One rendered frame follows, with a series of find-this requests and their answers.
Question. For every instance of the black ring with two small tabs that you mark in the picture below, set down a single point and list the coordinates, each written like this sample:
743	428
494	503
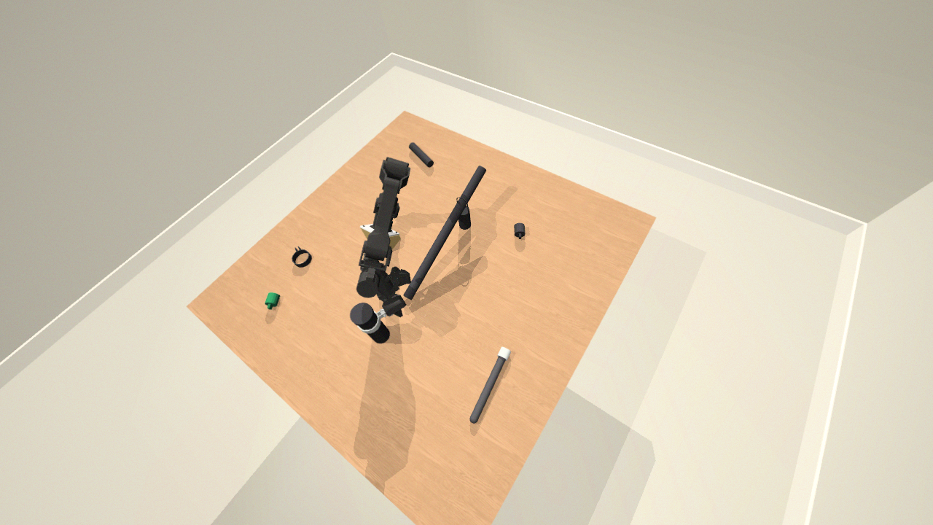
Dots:
299	252

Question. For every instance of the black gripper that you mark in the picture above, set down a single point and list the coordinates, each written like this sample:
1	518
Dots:
392	303

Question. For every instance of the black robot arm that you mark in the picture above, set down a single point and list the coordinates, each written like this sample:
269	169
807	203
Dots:
394	175

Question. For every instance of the grey faceted cup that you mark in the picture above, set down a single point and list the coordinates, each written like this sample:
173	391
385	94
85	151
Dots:
380	315

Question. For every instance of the green stepped cylinder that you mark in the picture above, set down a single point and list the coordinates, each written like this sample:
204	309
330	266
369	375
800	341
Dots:
272	300

